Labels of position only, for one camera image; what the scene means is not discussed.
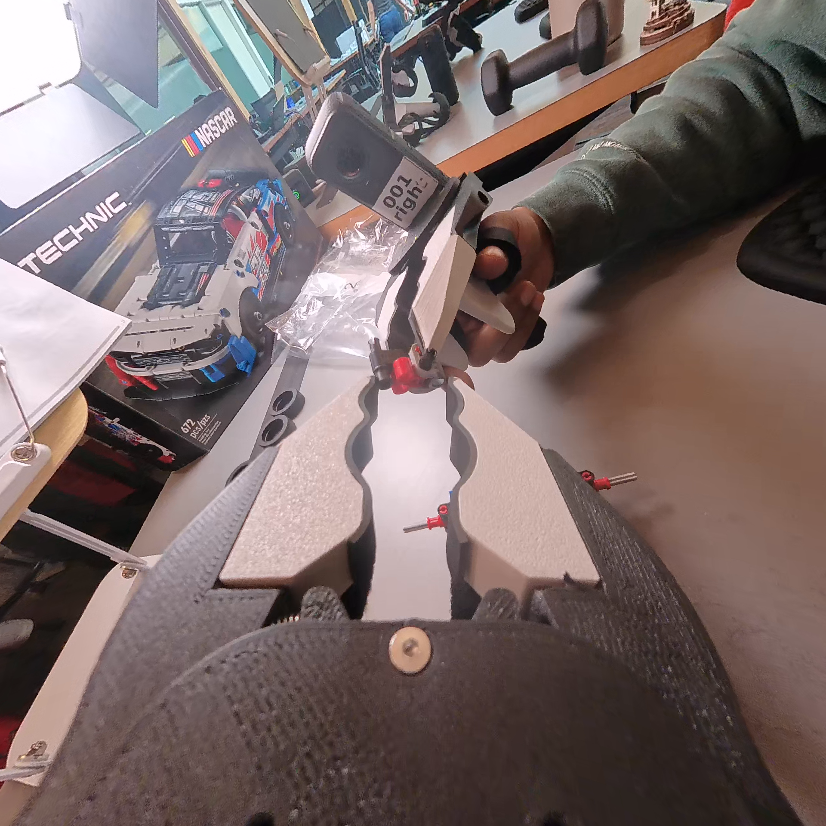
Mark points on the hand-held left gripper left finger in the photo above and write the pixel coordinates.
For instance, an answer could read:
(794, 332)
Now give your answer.
(290, 510)

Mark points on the black dumbbell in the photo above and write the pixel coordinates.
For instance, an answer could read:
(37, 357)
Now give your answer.
(548, 61)

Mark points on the clear plastic bag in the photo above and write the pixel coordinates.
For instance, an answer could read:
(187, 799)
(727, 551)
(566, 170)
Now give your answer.
(335, 290)

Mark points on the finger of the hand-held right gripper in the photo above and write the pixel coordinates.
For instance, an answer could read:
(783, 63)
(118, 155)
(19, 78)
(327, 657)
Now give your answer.
(397, 310)
(442, 290)

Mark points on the person's right forearm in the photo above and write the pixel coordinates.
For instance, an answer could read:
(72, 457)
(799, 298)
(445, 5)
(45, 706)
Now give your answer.
(677, 129)

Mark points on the white book stand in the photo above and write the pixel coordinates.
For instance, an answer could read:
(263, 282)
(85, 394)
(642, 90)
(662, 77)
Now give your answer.
(71, 677)

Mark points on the black mesh office chair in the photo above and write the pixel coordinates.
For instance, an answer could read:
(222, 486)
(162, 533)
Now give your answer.
(787, 251)

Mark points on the wooden layered model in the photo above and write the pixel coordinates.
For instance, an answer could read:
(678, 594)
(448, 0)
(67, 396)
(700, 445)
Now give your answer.
(664, 22)

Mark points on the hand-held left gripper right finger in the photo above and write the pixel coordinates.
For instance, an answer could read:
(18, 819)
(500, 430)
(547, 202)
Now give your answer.
(523, 510)

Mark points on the race car lego set box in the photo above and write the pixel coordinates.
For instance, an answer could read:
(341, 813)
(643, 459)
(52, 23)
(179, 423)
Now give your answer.
(180, 258)

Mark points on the grey desk with wooden edge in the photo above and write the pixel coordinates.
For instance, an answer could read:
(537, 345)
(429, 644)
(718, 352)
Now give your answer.
(632, 61)

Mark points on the lego car chassis assembly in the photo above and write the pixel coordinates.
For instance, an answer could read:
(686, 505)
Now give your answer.
(440, 516)

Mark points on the small red black lego sub-assembly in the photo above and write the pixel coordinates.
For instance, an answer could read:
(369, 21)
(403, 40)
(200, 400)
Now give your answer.
(403, 371)

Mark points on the black charging dock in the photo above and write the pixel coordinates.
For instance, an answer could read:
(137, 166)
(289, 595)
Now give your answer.
(303, 190)

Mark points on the white instruction booklet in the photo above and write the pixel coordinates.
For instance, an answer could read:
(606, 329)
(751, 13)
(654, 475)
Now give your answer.
(51, 335)

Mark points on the black handheld controller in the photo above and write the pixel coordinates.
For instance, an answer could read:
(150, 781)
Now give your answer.
(435, 64)

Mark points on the person's right hand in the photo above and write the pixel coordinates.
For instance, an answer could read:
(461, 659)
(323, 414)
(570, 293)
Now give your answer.
(532, 258)

